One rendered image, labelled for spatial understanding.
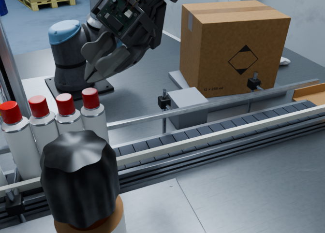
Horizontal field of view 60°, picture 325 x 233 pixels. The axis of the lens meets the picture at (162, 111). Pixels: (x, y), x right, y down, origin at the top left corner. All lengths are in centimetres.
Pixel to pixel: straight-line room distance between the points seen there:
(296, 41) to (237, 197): 216
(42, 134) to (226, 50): 62
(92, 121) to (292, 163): 54
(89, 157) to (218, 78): 75
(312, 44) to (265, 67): 163
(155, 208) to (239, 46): 59
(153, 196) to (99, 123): 20
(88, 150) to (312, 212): 57
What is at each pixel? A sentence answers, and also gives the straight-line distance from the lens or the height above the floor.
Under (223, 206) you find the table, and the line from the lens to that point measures 70.
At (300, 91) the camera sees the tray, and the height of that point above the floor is 86.
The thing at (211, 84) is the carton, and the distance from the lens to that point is 100.
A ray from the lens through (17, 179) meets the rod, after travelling 71.
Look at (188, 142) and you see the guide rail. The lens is 72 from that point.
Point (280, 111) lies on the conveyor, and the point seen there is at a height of 88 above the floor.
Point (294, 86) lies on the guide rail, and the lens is 95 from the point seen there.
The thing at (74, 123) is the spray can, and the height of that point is 103.
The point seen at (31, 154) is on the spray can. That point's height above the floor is 97.
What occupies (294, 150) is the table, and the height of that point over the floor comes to 83.
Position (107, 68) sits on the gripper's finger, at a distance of 49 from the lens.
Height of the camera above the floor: 138
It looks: 34 degrees down
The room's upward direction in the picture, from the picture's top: straight up
